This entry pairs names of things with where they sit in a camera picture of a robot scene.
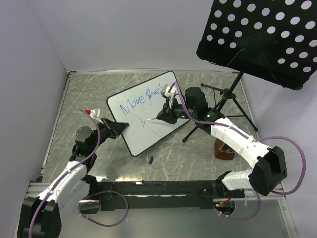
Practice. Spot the white whiteboard black frame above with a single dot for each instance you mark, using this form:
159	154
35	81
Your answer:
137	104

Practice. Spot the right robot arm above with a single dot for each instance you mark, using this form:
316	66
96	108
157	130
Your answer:
268	166

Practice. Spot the black perforated music stand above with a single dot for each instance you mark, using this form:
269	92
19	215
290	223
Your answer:
273	40

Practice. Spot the aluminium frame rail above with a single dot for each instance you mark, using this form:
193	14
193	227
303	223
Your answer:
36	188

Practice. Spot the blue marker cap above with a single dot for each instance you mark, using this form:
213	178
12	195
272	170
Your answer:
150	160

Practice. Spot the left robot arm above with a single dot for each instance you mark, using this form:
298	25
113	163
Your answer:
41	216

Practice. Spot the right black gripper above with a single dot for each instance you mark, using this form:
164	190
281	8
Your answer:
167	114

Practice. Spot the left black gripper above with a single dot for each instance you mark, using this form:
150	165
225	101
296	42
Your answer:
114	129

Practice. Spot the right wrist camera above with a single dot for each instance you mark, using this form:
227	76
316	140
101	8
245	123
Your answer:
169	92

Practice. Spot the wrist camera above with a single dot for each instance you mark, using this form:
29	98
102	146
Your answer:
169	92
94	113

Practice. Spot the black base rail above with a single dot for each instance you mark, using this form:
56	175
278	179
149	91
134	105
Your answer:
160	194

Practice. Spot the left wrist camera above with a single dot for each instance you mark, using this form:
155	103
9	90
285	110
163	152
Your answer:
94	113

